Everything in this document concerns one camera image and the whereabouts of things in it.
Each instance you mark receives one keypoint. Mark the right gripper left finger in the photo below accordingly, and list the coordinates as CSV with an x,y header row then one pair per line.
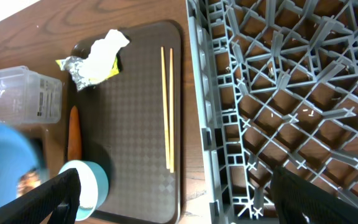
x,y
57,199

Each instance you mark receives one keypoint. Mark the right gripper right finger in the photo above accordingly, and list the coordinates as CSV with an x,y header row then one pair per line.
x,y
296,199

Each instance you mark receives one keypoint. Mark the dark blue bowl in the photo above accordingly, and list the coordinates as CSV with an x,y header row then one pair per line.
x,y
18,156

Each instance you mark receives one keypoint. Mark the grey dishwasher rack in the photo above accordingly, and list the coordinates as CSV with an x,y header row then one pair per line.
x,y
276,86

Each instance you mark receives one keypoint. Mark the brown food scrap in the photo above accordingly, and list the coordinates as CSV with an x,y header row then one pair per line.
x,y
28,182

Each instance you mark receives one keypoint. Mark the small bowl with rice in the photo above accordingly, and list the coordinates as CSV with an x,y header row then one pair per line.
x,y
94,186

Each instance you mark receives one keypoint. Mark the orange carrot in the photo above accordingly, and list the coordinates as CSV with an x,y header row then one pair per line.
x,y
74,151

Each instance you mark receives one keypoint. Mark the brown serving tray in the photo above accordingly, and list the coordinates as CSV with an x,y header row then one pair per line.
x,y
121,122

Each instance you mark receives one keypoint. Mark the clear plastic container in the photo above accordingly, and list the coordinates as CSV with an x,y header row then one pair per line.
x,y
27,97

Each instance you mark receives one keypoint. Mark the crumpled foil wrapper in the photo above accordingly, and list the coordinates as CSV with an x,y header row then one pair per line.
x,y
82,77

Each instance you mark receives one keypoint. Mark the crumpled white napkin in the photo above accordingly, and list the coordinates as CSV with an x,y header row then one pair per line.
x,y
99,63

